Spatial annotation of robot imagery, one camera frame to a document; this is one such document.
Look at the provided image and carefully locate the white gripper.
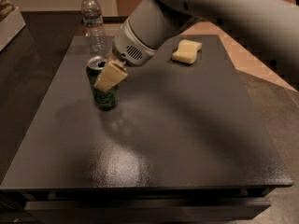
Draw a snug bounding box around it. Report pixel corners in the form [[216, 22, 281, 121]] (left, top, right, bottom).
[[93, 16, 158, 92]]

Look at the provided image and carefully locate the clear plastic water bottle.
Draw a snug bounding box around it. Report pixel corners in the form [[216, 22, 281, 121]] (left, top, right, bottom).
[[81, 0, 107, 55]]

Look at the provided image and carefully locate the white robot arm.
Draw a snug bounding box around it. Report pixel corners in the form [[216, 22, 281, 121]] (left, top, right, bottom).
[[94, 0, 299, 91]]

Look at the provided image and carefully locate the white box with items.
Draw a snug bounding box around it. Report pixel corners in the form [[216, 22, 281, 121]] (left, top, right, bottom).
[[0, 0, 26, 51]]

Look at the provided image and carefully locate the green soda can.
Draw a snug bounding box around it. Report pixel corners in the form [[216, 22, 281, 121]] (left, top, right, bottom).
[[86, 55, 118, 110]]

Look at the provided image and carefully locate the yellow sponge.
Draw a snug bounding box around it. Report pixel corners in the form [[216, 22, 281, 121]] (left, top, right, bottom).
[[172, 39, 202, 64]]

